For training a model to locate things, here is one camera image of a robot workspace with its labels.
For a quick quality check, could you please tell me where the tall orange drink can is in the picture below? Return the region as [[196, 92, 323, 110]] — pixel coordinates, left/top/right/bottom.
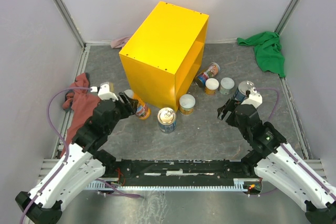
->
[[124, 89, 151, 120]]

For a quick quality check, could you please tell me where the tall mixed-vegetable label can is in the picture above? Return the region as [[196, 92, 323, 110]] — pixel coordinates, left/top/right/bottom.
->
[[194, 62, 221, 88]]

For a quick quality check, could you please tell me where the short orange can white lid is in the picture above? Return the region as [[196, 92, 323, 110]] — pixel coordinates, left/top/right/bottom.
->
[[205, 78, 219, 95]]

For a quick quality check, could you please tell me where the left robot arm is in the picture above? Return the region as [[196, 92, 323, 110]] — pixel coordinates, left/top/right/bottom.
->
[[15, 92, 138, 223]]

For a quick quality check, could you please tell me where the blue can metal pull-tab lid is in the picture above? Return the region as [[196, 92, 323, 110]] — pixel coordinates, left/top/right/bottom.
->
[[233, 80, 255, 102]]

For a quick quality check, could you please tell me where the red cloth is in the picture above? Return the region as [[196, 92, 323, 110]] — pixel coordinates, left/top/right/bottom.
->
[[62, 73, 101, 145]]

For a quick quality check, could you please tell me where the short green can clear lid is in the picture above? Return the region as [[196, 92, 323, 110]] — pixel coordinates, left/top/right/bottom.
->
[[219, 77, 235, 95]]

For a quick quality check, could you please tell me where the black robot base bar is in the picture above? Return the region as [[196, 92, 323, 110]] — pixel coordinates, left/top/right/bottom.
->
[[102, 159, 260, 186]]

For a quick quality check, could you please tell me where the green cloth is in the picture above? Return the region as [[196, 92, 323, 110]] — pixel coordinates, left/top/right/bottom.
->
[[237, 31, 286, 78]]

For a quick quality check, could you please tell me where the yellow open shelf cabinet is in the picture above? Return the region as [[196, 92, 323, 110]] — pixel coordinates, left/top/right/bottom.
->
[[119, 2, 209, 110]]

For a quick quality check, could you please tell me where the pink cloth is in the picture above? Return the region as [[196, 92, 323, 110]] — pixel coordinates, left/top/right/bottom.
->
[[110, 36, 132, 49]]

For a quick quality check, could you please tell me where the white slotted cable duct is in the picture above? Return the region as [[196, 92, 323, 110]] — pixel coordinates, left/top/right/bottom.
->
[[86, 178, 262, 190]]

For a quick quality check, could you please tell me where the short can white lid front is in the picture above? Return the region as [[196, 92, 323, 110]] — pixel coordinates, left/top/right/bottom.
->
[[179, 94, 195, 115]]

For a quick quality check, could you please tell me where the blue can with pull-tab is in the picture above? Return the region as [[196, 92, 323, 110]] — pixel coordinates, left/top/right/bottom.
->
[[157, 107, 176, 133]]

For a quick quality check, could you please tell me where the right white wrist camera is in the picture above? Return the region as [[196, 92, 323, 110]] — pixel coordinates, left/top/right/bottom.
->
[[241, 88, 263, 109]]

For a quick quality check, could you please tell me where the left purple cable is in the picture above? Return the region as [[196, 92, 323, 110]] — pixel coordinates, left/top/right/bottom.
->
[[20, 86, 99, 224]]

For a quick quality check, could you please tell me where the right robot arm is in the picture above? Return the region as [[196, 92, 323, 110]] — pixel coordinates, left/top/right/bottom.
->
[[217, 99, 335, 223]]

